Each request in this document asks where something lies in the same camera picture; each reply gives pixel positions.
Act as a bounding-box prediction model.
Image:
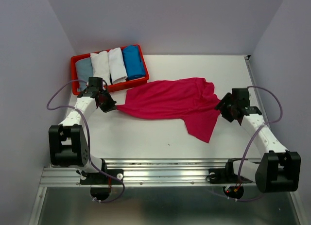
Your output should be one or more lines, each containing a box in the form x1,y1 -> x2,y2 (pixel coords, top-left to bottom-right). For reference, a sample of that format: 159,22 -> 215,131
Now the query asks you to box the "pink t-shirt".
117,78 -> 220,143

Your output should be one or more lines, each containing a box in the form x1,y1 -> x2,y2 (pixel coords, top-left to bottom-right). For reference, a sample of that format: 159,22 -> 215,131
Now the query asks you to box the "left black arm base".
76,169 -> 124,185

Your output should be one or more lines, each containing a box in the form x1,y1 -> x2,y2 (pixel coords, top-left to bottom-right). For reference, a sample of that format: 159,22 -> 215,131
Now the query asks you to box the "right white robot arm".
211,88 -> 301,193

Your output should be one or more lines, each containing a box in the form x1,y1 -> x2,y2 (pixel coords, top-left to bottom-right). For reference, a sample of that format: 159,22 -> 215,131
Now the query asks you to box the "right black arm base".
206,158 -> 241,184

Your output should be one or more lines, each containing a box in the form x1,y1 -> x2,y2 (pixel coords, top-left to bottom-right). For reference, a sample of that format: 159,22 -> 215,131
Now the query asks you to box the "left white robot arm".
47,77 -> 116,183

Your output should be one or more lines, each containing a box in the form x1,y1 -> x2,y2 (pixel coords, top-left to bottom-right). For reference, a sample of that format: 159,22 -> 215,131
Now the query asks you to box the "grey rolled t-shirt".
75,57 -> 93,91

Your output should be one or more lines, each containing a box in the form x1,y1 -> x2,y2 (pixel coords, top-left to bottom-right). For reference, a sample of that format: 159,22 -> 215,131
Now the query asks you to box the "white textured rolled t-shirt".
90,51 -> 111,86

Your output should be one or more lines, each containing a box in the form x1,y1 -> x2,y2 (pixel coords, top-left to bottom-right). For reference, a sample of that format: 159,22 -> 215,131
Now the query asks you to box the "blue rolled t-shirt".
122,45 -> 145,81

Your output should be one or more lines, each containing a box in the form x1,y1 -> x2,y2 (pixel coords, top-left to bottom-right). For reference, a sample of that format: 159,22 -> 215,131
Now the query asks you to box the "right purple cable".
208,86 -> 284,202

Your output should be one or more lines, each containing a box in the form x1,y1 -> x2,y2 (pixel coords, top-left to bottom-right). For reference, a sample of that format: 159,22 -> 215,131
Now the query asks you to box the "aluminium mounting rail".
40,158 -> 268,188

